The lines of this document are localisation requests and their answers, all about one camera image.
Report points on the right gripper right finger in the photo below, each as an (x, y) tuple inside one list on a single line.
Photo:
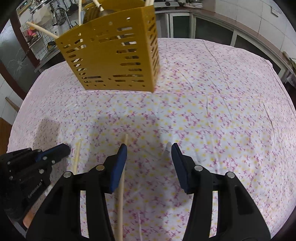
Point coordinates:
[(238, 216)]

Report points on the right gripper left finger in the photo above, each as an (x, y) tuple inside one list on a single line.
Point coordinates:
[(58, 218)]

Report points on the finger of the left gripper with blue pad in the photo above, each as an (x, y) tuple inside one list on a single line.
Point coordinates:
[(54, 154)]

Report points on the wooden chopstick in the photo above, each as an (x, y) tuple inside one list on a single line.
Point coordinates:
[(79, 12), (76, 157), (120, 196), (98, 5), (44, 31)]

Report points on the kitchen faucet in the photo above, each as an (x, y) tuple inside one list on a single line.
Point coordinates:
[(60, 16)]

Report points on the person's left hand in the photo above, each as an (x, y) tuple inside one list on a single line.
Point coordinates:
[(27, 220)]

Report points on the floral pink tablecloth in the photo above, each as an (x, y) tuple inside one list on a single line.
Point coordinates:
[(225, 107)]

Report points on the wooden chopstick in holder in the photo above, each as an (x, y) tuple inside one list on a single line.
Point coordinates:
[(44, 31), (79, 12), (98, 5)]

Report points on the yellow perforated utensil holder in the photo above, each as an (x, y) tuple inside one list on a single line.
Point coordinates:
[(114, 49)]

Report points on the chopstick pair in holder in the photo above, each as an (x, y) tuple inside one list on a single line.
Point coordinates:
[(149, 2)]

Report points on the white wall socket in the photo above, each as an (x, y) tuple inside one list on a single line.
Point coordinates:
[(275, 11)]

